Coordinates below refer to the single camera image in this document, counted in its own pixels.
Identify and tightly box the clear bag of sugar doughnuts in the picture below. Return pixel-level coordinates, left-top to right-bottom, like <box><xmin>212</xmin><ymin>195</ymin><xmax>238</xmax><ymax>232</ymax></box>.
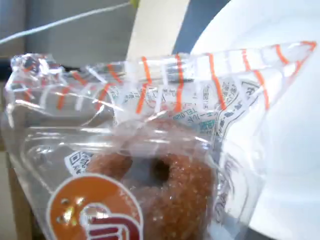
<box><xmin>0</xmin><ymin>39</ymin><xmax>318</xmax><ymax>240</ymax></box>

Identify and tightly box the round white dish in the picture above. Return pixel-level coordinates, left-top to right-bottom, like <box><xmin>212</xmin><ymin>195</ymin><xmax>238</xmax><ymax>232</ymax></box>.
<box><xmin>189</xmin><ymin>0</ymin><xmax>320</xmax><ymax>240</ymax></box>

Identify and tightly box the dark grey textured mat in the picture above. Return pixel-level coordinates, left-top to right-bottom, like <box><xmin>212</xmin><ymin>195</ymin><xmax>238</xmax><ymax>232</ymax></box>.
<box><xmin>171</xmin><ymin>0</ymin><xmax>232</xmax><ymax>55</ymax></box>

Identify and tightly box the thin white cable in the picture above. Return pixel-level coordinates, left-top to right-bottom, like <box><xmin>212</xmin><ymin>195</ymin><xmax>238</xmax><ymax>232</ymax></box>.
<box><xmin>0</xmin><ymin>1</ymin><xmax>133</xmax><ymax>45</ymax></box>

